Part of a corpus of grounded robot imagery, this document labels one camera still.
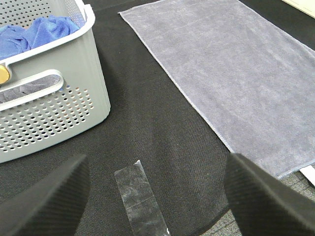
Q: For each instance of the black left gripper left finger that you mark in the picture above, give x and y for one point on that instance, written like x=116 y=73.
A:
x=53 y=206

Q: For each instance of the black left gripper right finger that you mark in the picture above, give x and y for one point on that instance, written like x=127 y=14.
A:
x=262 y=205

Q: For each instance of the grey towel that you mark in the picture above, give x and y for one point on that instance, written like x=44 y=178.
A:
x=252 y=82

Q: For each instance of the blue towel in basket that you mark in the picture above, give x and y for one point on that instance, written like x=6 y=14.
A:
x=15 y=40

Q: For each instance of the clear tape strip left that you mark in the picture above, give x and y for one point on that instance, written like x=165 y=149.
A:
x=141 y=207

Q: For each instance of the grey perforated laundry basket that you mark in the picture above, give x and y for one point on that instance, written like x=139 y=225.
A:
x=55 y=91

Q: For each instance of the black fabric table mat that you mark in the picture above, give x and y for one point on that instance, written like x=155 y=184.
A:
x=150 y=121

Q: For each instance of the wooden basket handle knob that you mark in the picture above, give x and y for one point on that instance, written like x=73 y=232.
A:
x=4 y=74

